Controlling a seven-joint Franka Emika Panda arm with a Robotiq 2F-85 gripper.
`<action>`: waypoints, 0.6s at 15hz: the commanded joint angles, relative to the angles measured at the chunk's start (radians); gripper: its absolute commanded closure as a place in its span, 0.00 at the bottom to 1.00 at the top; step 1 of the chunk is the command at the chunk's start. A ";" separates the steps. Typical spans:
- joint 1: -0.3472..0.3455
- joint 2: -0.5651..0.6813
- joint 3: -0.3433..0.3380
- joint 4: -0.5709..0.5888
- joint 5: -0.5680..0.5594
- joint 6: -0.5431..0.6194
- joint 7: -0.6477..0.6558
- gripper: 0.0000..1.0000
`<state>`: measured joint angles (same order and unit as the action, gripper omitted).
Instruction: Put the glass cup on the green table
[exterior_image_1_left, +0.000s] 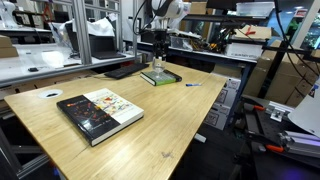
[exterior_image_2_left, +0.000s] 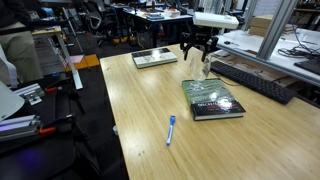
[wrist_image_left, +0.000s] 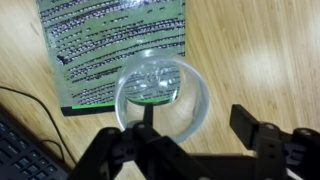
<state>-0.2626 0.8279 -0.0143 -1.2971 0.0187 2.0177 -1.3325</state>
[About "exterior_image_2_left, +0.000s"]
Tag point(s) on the orange floor mat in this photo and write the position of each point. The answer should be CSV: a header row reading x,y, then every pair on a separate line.
x,y
91,61

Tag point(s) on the blue marker pen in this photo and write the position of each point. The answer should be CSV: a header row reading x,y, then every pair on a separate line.
x,y
171,128

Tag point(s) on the white and black flat book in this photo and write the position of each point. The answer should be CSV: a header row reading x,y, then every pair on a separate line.
x,y
153,58

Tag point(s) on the large cardboard box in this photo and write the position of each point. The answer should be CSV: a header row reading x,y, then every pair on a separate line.
x,y
258,31

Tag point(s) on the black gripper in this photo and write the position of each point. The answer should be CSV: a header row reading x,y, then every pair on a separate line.
x,y
199,38

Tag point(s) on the person in khaki trousers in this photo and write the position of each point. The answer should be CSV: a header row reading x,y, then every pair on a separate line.
x,y
20,50

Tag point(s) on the black computer keyboard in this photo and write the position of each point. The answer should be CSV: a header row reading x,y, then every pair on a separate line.
x,y
250,82

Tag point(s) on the thin aluminium frame post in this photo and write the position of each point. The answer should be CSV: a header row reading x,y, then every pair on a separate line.
x,y
225,6
207,5
249,15

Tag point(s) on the small wooden-top table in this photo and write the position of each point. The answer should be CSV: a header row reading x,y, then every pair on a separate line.
x,y
46,31

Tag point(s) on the black flat device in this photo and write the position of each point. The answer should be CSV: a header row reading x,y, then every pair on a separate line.
x,y
310,66

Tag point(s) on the stack of books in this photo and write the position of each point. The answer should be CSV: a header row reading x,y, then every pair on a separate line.
x,y
154,16

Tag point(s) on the thick aluminium frame post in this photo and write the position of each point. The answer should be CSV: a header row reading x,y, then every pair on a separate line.
x,y
276,28

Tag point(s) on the clear stemmed glass cup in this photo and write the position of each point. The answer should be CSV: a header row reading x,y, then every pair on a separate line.
x,y
200,68

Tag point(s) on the white workbench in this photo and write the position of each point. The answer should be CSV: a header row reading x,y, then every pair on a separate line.
x,y
246,45

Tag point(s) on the long aluminium extrusion bar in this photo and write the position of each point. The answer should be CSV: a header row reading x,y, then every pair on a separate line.
x,y
16,127

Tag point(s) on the white printed sign board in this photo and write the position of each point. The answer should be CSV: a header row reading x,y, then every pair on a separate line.
x,y
48,56

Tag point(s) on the black office chair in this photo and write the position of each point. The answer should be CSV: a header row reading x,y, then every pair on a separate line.
x,y
100,21

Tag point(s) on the pink paper sheet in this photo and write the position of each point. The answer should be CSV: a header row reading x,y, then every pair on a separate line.
x,y
76,59

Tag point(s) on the white curved panel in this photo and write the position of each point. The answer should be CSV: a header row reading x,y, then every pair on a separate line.
x,y
8,101

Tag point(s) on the small black and red item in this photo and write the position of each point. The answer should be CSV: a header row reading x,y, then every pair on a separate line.
x,y
228,42

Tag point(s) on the blue-edged desk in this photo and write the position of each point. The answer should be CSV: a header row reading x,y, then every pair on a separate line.
x,y
160,19

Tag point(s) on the orange food container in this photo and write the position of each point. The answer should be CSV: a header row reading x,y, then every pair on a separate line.
x,y
174,12

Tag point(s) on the small aluminium bracket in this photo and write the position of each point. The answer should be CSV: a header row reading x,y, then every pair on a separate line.
x,y
31,94

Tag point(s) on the small cardboard box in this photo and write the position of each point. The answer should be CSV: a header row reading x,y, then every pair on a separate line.
x,y
263,21

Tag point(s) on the green hardcover book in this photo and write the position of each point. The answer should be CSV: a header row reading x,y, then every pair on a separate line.
x,y
208,98

